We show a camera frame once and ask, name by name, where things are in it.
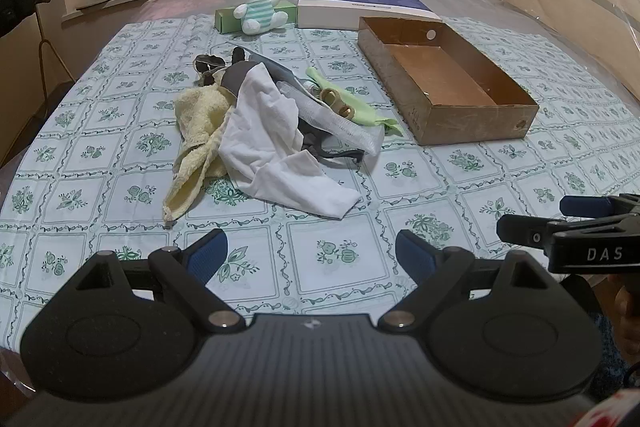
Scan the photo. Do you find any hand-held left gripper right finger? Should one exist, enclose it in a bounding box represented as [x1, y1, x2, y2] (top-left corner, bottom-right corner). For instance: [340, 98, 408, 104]
[377, 229, 566, 335]

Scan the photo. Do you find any grey cloth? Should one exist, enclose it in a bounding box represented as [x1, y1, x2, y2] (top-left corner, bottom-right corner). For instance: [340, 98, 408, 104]
[217, 59, 366, 168]

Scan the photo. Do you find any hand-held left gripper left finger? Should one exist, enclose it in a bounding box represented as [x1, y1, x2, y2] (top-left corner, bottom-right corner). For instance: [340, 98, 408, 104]
[65, 228, 247, 336]

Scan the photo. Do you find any blue face mask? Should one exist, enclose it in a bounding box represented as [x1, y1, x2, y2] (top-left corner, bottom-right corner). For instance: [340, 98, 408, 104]
[227, 41, 313, 90]

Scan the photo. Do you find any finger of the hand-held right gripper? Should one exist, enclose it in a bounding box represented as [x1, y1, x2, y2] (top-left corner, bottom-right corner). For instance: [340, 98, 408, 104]
[560, 194, 640, 219]
[497, 207, 640, 252]

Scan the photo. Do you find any red and white printed cloth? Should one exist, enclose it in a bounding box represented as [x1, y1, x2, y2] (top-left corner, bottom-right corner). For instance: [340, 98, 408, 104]
[575, 394, 640, 427]

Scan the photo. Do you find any person's right hand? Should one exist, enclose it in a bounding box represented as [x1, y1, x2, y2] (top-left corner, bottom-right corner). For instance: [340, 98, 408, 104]
[615, 282, 640, 358]

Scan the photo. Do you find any plastic-wrapped wooden headboard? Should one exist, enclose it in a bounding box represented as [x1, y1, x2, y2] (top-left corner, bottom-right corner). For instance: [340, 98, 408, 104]
[502, 0, 640, 100]

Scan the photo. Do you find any green carton box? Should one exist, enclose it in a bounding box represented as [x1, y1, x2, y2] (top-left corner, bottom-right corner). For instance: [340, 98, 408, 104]
[214, 0, 298, 32]

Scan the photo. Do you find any brown cardboard box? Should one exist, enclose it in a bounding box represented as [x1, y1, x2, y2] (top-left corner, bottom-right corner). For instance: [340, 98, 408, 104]
[357, 16, 540, 146]

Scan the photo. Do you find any clear plastic bag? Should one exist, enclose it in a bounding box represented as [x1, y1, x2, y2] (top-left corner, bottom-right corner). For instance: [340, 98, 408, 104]
[277, 79, 383, 156]

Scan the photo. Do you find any light green cloth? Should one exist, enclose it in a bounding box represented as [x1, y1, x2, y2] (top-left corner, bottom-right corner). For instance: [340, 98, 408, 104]
[306, 66, 403, 138]

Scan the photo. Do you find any yellow towel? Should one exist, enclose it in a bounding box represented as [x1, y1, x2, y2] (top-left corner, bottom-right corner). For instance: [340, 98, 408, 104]
[162, 84, 241, 223]

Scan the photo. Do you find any thin metal rack leg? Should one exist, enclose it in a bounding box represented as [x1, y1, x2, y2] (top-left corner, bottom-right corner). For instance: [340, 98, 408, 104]
[37, 39, 76, 98]

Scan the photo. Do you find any beige hair clip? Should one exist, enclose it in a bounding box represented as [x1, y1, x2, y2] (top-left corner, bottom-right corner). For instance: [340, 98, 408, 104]
[320, 88, 356, 118]

